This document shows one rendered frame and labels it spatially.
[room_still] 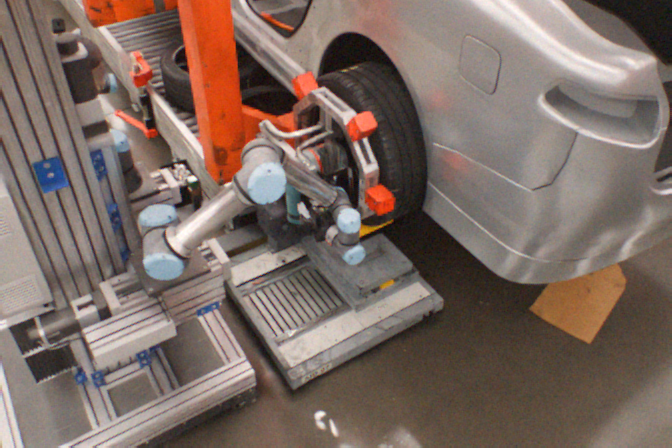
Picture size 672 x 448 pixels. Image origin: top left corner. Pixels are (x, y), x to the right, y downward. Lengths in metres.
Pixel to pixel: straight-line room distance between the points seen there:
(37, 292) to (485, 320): 1.96
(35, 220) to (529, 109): 1.53
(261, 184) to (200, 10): 0.95
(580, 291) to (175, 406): 1.99
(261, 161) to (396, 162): 0.67
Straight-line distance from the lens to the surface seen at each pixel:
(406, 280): 3.10
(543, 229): 2.12
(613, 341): 3.30
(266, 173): 1.85
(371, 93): 2.44
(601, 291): 3.48
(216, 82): 2.75
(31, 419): 2.81
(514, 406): 2.95
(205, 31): 2.64
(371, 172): 2.38
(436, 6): 2.14
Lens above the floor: 2.43
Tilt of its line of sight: 40 degrees down
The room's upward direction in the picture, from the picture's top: straight up
